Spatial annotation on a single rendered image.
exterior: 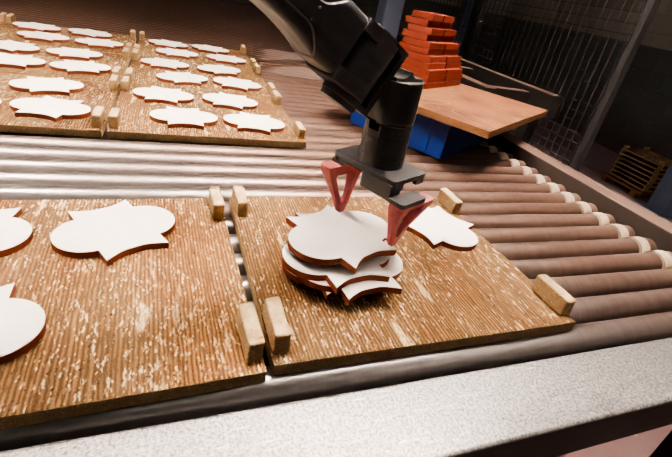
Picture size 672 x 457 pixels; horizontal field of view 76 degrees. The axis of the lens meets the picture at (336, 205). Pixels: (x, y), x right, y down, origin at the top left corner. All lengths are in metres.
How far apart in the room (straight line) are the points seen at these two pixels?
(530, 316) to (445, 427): 0.22
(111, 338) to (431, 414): 0.32
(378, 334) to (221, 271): 0.20
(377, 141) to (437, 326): 0.23
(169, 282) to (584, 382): 0.50
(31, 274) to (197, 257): 0.17
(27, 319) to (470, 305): 0.49
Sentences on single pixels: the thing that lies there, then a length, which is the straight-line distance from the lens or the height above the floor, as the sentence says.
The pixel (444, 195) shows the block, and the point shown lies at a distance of 0.84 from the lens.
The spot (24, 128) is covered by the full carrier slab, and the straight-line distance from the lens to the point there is 1.00.
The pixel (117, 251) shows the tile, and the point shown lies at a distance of 0.58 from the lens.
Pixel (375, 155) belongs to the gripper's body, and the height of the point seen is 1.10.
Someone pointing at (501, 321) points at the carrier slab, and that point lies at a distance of 0.60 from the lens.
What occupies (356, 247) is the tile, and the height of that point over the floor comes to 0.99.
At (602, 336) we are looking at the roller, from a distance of 0.71.
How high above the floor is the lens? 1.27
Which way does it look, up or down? 27 degrees down
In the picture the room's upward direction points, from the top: 12 degrees clockwise
